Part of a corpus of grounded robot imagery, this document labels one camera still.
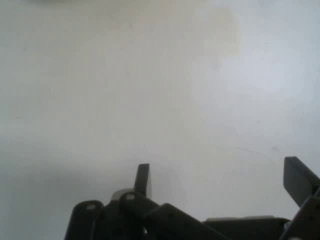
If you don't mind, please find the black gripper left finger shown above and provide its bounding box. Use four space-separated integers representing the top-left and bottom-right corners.
64 163 232 240

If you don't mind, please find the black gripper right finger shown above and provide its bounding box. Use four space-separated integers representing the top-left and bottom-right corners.
279 156 320 240

